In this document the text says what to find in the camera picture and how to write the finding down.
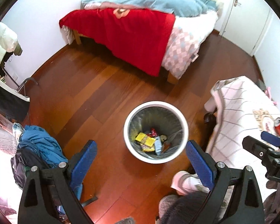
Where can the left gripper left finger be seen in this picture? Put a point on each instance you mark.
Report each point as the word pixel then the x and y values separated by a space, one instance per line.
pixel 47 189

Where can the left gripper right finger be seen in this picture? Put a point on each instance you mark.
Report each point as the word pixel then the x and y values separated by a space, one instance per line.
pixel 245 205

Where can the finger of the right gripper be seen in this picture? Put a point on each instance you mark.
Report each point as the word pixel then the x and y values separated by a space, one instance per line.
pixel 270 138
pixel 257 148

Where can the brown biscuit wrapper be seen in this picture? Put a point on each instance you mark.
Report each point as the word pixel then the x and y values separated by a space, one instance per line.
pixel 165 146

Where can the yellow snack packet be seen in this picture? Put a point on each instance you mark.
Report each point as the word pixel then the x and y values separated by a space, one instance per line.
pixel 146 142

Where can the red wrapper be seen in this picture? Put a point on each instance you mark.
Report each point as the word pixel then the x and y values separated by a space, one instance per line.
pixel 153 133

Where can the white round trash bin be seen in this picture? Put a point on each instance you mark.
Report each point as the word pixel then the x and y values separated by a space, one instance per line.
pixel 166 120

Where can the white patterned bed quilt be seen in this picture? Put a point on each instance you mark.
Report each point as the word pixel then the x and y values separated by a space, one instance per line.
pixel 243 109

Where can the pink plush toy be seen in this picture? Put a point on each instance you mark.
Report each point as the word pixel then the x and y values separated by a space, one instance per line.
pixel 269 95

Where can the blue clothes pile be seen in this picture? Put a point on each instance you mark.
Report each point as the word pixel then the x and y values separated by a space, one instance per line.
pixel 35 148

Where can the white slipper foot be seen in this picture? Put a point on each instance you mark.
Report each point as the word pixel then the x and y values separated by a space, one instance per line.
pixel 185 183

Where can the white closet door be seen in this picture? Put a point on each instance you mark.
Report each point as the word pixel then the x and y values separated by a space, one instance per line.
pixel 246 24

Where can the wooden bed with mattress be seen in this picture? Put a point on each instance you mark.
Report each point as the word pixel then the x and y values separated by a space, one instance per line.
pixel 187 35

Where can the red blanket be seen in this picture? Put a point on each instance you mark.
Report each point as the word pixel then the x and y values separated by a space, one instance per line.
pixel 139 38

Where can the white puffy jacket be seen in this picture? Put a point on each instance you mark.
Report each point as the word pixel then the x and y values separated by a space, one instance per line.
pixel 8 42

